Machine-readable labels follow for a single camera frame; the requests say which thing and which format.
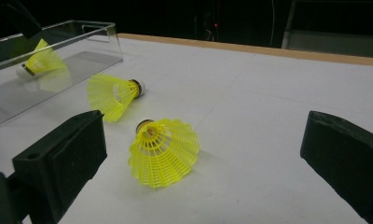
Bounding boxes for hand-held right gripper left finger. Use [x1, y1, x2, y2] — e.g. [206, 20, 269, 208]
[11, 110, 108, 224]

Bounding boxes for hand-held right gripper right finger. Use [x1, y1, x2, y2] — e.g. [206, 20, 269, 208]
[300, 110, 373, 224]

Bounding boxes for yellow plastic shuttlecock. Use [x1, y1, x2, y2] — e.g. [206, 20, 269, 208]
[127, 119, 200, 189]
[15, 38, 67, 80]
[87, 73, 146, 123]

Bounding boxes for clear plastic tray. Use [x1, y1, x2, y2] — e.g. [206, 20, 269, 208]
[0, 20, 124, 126]

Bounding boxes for white board sheet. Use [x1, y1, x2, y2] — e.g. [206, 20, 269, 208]
[0, 32, 373, 224]

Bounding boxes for dark equipment with red light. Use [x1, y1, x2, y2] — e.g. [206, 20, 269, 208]
[192, 10, 223, 43]

